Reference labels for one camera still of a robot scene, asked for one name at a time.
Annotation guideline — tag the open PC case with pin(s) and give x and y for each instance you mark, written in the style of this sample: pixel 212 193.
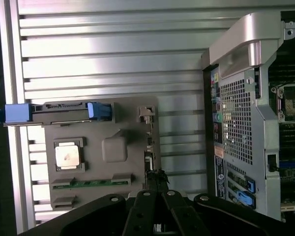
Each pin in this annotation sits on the open PC case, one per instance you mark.
pixel 238 110

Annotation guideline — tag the grey parts rack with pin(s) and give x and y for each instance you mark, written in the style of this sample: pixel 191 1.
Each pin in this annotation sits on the grey parts rack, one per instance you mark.
pixel 100 118

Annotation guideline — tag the hard disk with blue carrier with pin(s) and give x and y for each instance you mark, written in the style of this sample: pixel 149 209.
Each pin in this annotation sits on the hard disk with blue carrier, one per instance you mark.
pixel 61 114

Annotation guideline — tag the green RAM stick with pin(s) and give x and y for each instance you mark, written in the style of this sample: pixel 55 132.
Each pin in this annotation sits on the green RAM stick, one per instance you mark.
pixel 93 184

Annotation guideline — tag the CPU socket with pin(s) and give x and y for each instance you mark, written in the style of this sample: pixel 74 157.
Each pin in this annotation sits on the CPU socket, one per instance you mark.
pixel 291 103

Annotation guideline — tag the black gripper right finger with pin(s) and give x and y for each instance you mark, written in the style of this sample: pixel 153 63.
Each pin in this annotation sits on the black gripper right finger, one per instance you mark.
pixel 184 216

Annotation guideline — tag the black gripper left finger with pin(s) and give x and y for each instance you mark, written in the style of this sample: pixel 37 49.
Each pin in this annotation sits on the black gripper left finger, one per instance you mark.
pixel 140 214

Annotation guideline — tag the blue slot retainer clip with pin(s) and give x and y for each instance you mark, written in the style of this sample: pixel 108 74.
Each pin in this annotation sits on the blue slot retainer clip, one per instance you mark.
pixel 247 200
pixel 251 187

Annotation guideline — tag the green motherboard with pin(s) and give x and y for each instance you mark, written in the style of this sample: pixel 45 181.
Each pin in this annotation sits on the green motherboard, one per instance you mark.
pixel 291 137

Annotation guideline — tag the silver CPU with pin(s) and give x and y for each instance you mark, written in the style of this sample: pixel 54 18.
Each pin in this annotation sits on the silver CPU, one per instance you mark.
pixel 67 156

